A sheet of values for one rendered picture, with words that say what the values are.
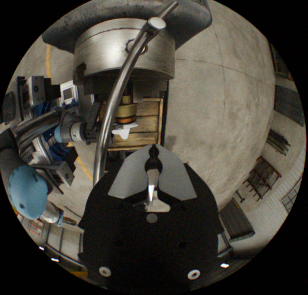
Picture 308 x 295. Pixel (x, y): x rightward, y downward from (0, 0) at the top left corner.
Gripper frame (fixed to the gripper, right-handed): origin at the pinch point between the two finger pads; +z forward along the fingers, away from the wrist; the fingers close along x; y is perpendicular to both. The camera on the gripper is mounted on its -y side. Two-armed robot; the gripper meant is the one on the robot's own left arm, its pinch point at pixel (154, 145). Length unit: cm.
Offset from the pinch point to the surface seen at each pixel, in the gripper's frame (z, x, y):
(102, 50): 5.8, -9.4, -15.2
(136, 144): 41.3, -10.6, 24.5
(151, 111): 43.0, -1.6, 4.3
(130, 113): 18.6, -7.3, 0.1
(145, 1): 6.5, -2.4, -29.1
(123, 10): 7.4, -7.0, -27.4
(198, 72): 146, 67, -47
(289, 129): 137, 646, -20
